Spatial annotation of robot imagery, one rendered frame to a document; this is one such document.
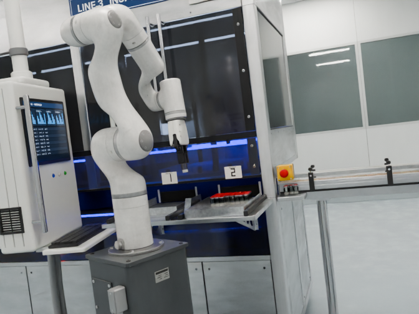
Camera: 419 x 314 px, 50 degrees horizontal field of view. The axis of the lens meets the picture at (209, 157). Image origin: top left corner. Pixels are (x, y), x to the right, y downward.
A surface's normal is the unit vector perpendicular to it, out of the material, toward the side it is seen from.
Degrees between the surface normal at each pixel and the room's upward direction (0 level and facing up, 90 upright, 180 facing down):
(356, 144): 90
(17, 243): 90
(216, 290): 90
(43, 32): 90
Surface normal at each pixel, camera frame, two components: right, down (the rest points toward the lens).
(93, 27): -0.48, 0.28
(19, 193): -0.15, 0.07
